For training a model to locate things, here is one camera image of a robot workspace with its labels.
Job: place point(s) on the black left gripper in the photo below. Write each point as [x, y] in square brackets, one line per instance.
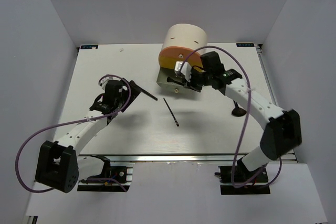
[130, 99]

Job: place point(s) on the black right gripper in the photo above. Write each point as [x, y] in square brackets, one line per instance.
[191, 84]

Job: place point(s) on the black powder brush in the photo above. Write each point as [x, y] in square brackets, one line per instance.
[148, 94]

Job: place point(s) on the slim black makeup brush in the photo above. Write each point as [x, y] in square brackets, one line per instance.
[171, 80]

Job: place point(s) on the grey green organizer drawer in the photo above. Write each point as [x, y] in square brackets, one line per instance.
[171, 87]

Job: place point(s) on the yellow organizer drawer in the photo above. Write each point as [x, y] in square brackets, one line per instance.
[169, 63]

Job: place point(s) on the orange organizer drawer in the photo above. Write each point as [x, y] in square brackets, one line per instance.
[181, 53]

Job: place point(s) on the cream cylindrical makeup organizer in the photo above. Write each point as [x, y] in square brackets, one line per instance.
[185, 35]

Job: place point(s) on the black fan makeup brush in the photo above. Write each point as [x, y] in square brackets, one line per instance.
[238, 111]

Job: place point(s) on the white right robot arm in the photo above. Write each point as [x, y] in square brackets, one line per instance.
[281, 128]

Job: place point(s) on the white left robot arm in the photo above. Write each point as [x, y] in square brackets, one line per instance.
[59, 165]

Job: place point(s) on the thin black mascara wand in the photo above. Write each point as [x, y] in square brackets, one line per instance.
[171, 112]

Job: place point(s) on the blue right corner label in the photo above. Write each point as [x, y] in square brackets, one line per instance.
[244, 44]

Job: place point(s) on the blue corner label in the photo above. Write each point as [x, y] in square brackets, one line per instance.
[88, 47]
[244, 44]

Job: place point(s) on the blue left corner label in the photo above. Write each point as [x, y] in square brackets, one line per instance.
[88, 47]

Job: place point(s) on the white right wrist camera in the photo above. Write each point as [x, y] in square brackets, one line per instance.
[183, 69]

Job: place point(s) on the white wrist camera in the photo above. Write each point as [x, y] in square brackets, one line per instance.
[183, 69]
[104, 80]

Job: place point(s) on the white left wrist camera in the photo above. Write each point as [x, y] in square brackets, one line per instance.
[104, 80]

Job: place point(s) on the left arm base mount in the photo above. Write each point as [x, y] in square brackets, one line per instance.
[98, 174]

